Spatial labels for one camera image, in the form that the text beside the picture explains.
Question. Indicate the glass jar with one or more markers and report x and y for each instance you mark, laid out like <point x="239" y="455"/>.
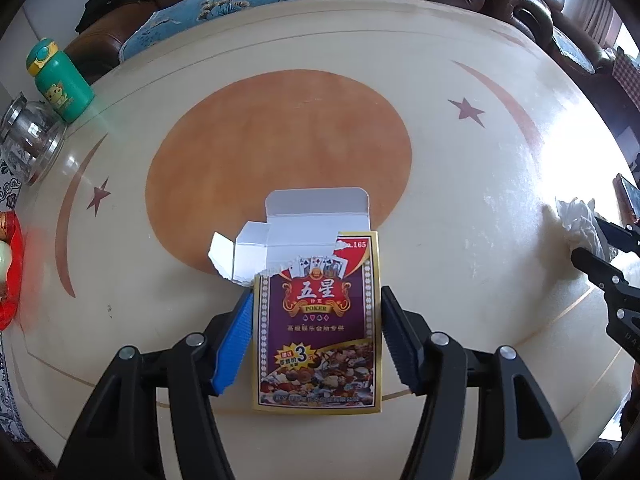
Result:
<point x="30" y="140"/>

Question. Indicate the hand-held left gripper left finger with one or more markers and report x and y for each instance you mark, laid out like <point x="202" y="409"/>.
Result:
<point x="232" y="345"/>

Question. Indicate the phone with pink case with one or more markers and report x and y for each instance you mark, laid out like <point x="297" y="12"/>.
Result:
<point x="631" y="195"/>

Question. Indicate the red tray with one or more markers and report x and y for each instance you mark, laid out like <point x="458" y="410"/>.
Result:
<point x="15" y="305"/>

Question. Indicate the small red gold jar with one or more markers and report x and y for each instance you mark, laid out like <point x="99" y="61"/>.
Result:
<point x="4" y="222"/>

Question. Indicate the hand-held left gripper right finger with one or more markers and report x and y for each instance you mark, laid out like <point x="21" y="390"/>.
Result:
<point x="400" y="340"/>

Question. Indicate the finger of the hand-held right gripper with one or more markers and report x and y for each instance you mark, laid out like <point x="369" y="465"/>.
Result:
<point x="625" y="237"/>
<point x="600" y="270"/>

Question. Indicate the green kids water bottle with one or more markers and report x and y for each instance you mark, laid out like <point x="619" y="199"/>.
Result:
<point x="62" y="90"/>

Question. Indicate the pale fruit-shaped ornament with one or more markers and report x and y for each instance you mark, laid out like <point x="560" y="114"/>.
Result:
<point x="5" y="260"/>

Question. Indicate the playing card box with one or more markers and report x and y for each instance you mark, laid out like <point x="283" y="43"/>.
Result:
<point x="320" y="310"/>

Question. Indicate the white tissue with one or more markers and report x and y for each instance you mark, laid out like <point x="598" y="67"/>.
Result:
<point x="580" y="225"/>

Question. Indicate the red checkered cloth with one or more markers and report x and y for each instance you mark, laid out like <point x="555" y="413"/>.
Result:
<point x="627" y="75"/>

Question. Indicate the blue lace cloth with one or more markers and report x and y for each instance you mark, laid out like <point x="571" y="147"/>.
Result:
<point x="572" y="47"/>

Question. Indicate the black clothing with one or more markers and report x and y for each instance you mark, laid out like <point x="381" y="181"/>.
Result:
<point x="115" y="0"/>

